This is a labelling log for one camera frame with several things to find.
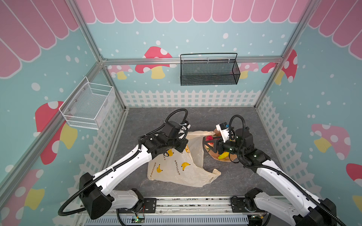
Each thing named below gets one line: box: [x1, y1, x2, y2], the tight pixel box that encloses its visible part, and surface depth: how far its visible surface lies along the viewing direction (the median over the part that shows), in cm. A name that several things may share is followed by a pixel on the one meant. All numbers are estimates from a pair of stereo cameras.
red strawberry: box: [205, 135, 214, 142], surface depth 75 cm
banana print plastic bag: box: [147, 130, 222, 188], surface depth 74 cm
